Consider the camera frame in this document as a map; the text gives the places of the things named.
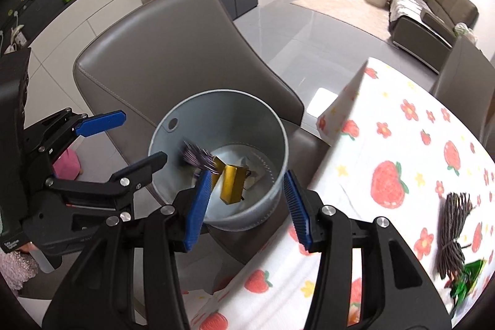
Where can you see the white plastic bag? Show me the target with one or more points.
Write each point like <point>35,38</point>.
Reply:
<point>464,31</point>

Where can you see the grey leather chair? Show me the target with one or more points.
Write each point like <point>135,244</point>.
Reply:
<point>162,44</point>
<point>464,82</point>

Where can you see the patterned sofa blanket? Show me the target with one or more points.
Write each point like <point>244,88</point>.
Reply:
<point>406,9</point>

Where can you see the pink fuzzy cloth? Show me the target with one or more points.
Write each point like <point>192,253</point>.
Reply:
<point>17,270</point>

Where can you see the purple shredded paper bundle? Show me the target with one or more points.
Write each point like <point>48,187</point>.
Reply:
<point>199,158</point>

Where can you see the grey metal bucket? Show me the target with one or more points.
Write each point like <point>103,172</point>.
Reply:
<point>247,113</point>

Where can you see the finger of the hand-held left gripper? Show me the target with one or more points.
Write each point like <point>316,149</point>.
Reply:
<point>141,169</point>
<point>102,121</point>

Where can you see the beige rug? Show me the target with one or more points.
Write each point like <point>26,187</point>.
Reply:
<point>340,1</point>

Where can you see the brown fabric sofa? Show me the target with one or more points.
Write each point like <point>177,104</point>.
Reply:
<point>452,5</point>

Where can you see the strawberry print tablecloth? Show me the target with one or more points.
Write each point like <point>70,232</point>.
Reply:
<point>386,129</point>

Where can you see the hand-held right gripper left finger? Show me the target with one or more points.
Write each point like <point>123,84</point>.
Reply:
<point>197,214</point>

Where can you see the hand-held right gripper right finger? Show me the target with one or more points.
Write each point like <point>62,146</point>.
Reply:
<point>297,216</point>

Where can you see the green foil wrapper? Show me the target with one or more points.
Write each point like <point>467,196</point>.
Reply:
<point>466,276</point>

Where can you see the white paper scrap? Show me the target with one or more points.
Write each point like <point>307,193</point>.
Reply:
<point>257,177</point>

